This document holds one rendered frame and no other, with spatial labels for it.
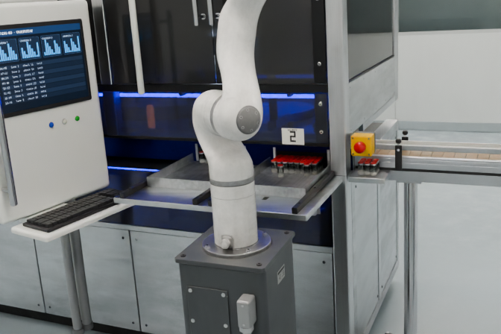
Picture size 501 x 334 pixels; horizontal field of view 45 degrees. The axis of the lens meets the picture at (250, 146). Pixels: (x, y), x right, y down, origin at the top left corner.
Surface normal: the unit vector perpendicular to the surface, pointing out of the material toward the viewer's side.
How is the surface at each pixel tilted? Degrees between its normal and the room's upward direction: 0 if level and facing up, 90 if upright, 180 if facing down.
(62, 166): 90
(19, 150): 90
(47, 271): 90
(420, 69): 90
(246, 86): 63
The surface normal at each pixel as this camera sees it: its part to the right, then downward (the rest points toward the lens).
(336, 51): -0.40, 0.25
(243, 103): 0.45, -0.29
